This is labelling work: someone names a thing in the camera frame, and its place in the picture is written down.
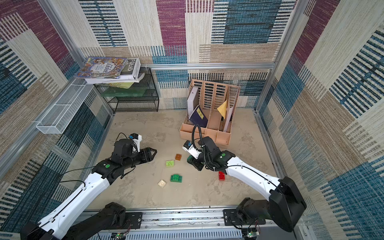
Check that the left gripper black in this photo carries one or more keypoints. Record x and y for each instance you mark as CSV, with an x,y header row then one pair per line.
x,y
143,153

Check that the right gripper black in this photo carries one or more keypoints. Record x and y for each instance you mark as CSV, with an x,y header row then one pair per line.
x,y
194,161

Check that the long green lego brick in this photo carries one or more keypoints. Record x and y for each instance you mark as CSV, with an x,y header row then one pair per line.
x,y
173,179

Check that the bright green square lego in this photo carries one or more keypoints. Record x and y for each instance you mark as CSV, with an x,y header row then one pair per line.
x,y
177,177

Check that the cream square lego brick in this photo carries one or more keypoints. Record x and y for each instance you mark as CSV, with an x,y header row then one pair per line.
x,y
162,183

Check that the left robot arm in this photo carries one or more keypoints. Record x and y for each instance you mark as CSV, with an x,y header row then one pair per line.
x,y
60,223

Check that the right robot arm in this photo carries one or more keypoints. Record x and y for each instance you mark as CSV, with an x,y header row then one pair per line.
x,y
283,203

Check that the lime green lego brick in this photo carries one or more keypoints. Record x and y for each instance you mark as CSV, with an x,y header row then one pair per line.
x,y
170,163

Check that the brown square lego brick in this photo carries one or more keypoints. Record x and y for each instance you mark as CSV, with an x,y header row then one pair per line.
x,y
178,157

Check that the red lego brick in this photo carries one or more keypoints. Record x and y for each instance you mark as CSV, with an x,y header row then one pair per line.
x,y
222,176

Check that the dark purple book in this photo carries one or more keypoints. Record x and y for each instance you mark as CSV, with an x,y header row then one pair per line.
x,y
198,117

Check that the pink desk file organizer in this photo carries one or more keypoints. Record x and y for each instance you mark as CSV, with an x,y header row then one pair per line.
x,y
211,96

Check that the yellow envelope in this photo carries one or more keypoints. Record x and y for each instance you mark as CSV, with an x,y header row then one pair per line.
x,y
222,109

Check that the white book in organizer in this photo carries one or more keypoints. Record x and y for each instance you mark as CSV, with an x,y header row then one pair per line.
x,y
192,100

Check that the pale pink folder in organizer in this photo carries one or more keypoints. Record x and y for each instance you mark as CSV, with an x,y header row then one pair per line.
x,y
230,108

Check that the black and white Folio book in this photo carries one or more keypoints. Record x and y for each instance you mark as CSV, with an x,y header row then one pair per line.
x,y
129,74

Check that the colourful illustrated book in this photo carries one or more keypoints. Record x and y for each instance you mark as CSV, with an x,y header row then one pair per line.
x,y
102,67

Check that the black wire shelf rack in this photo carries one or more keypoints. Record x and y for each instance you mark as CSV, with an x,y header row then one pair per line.
x,y
139,97

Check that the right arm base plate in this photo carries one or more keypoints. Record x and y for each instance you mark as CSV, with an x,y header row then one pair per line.
x,y
233,218

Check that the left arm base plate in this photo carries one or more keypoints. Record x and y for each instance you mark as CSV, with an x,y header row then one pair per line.
x,y
132,219

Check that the white wire mesh basket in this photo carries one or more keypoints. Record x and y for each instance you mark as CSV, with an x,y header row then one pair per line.
x,y
58,117

